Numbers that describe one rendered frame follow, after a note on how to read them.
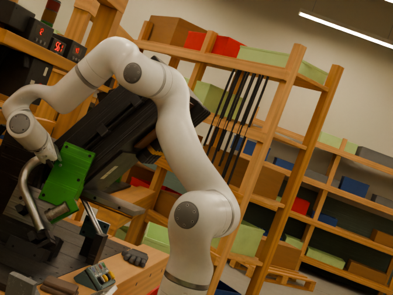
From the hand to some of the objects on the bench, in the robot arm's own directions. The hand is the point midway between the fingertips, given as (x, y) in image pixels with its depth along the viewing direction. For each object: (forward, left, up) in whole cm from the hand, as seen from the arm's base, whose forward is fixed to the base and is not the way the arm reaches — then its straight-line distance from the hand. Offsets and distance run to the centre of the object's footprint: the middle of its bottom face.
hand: (50, 154), depth 222 cm
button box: (-31, +4, -36) cm, 47 cm away
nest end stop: (-12, +6, -30) cm, 32 cm away
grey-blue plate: (-13, -22, -34) cm, 42 cm away
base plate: (+1, -10, -35) cm, 36 cm away
